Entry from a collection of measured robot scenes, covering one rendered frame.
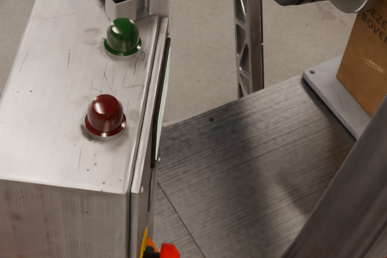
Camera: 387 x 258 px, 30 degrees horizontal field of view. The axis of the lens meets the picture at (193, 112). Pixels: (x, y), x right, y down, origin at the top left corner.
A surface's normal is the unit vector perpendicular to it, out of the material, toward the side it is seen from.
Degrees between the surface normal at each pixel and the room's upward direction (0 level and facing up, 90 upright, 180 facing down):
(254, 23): 65
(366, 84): 90
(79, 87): 0
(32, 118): 0
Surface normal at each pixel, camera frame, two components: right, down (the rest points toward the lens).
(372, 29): -0.88, 0.32
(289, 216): 0.07, -0.64
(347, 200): -0.86, -0.10
